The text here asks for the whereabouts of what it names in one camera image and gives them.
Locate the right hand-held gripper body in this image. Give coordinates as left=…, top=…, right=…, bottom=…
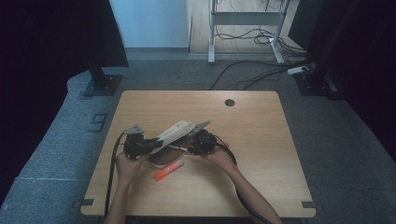
left=190, top=119, right=219, bottom=157

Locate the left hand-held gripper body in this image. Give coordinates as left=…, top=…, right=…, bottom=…
left=122, top=124, right=149, bottom=161

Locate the beige pencil case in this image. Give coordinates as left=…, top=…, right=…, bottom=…
left=148, top=119, right=198, bottom=170

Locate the person's right hand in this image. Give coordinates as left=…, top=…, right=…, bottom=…
left=201, top=144, right=240, bottom=175

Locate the person's left hand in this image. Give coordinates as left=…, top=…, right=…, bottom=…
left=115, top=151, right=151, bottom=185

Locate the orange highlighter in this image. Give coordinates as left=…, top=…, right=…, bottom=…
left=153, top=160, right=185, bottom=182

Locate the grey floor socket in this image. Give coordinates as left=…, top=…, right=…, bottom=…
left=89, top=113, right=108, bottom=133

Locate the black metal stand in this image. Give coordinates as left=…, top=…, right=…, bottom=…
left=82, top=46, right=123, bottom=97
left=292, top=0, right=344, bottom=101

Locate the white power strip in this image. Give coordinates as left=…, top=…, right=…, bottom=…
left=286, top=65, right=310, bottom=76

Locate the black curtain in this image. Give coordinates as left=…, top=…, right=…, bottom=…
left=288, top=0, right=396, bottom=164
left=0, top=0, right=130, bottom=208

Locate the right hand-held gripper black cable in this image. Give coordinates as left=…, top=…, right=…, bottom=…
left=214, top=133, right=269, bottom=224

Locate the hand-held gripper black cable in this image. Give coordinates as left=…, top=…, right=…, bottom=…
left=214, top=133, right=269, bottom=224
left=104, top=131, right=128, bottom=219

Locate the left hand-held gripper black cable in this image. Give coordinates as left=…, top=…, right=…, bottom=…
left=104, top=131, right=128, bottom=219

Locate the dark table edge bracket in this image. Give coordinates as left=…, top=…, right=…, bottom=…
left=73, top=198, right=95, bottom=209

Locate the long black floor cable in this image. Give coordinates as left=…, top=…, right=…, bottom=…
left=208, top=59, right=314, bottom=91

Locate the tangle of black cables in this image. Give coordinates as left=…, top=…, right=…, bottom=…
left=214, top=26, right=307, bottom=58

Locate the white metal desk frame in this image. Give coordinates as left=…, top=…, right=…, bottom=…
left=207, top=0, right=292, bottom=65

